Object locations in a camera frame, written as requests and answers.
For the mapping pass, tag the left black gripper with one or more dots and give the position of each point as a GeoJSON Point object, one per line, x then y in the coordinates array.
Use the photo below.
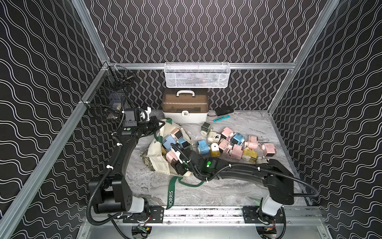
{"type": "Point", "coordinates": [152, 124]}

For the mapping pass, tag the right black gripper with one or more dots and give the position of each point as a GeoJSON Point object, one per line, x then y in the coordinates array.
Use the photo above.
{"type": "Point", "coordinates": [177, 169]}

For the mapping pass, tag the yellow pencil sharpener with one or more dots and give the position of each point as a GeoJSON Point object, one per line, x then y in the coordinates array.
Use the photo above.
{"type": "Point", "coordinates": [214, 150]}

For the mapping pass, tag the blue rounded pencil sharpener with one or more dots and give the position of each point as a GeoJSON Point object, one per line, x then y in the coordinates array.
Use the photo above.
{"type": "Point", "coordinates": [203, 147]}

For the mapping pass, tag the cream tote bag green handles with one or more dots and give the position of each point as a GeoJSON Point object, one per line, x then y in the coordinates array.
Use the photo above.
{"type": "Point", "coordinates": [156, 155]}

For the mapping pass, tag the pink boxy pencil sharpener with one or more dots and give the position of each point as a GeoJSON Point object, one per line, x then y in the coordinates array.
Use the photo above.
{"type": "Point", "coordinates": [225, 147]}

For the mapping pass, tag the cream white pencil sharpener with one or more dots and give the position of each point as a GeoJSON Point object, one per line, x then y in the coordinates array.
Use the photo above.
{"type": "Point", "coordinates": [213, 137]}

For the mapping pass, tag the dusty pink small sharpener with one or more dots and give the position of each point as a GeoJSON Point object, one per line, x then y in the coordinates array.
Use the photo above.
{"type": "Point", "coordinates": [172, 157]}

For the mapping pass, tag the green pencil sharpener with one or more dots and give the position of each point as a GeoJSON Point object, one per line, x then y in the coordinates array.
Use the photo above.
{"type": "Point", "coordinates": [205, 128]}

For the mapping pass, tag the blue square pencil sharpener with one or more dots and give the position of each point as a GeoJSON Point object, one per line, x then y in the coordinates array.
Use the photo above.
{"type": "Point", "coordinates": [237, 138]}

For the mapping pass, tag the olive yellow square sharpener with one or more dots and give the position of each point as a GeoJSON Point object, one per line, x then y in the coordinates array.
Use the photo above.
{"type": "Point", "coordinates": [249, 155]}

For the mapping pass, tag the pink round pencil sharpener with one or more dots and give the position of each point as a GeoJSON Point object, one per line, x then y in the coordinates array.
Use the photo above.
{"type": "Point", "coordinates": [252, 142]}

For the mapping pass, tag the cream cartoon pencil sharpener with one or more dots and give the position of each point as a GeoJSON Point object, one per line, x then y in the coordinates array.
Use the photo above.
{"type": "Point", "coordinates": [261, 160]}

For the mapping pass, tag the pink square pencil sharpener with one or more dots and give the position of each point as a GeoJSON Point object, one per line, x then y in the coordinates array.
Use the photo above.
{"type": "Point", "coordinates": [268, 149]}

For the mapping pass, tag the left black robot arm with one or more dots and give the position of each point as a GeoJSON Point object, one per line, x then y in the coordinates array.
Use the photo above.
{"type": "Point", "coordinates": [110, 196]}

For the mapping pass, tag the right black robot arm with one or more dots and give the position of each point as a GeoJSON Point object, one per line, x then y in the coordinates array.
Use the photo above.
{"type": "Point", "coordinates": [282, 186]}

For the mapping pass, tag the light blue pencil sharpener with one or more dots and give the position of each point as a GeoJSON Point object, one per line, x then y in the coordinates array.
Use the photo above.
{"type": "Point", "coordinates": [167, 142]}

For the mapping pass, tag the brown lid white toolbox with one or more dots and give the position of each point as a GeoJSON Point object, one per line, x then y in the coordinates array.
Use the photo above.
{"type": "Point", "coordinates": [186, 106]}

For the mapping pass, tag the teal utility knife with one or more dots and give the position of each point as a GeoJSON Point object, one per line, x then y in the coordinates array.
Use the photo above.
{"type": "Point", "coordinates": [220, 118]}

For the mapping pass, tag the black battery pack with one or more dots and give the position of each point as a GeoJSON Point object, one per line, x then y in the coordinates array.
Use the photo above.
{"type": "Point", "coordinates": [224, 110]}

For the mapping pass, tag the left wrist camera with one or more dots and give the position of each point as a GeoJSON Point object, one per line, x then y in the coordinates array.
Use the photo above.
{"type": "Point", "coordinates": [134, 116]}

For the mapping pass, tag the black wire basket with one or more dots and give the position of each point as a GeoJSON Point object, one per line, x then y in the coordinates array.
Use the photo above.
{"type": "Point", "coordinates": [111, 95]}

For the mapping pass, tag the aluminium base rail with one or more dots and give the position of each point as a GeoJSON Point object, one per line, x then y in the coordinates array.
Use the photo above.
{"type": "Point", "coordinates": [228, 216]}

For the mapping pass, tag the white wire mesh basket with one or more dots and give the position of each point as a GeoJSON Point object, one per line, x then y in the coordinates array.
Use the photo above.
{"type": "Point", "coordinates": [197, 74]}

